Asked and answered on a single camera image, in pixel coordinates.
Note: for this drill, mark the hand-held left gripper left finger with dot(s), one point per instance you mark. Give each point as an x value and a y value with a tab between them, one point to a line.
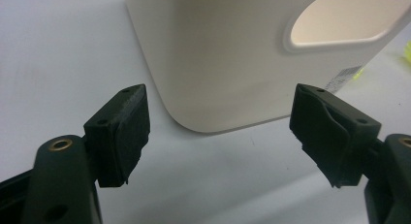
119	136

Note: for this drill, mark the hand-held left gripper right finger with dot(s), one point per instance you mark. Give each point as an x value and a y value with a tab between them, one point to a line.
336	136

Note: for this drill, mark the white plastic storage box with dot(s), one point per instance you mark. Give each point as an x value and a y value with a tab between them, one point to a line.
226	56

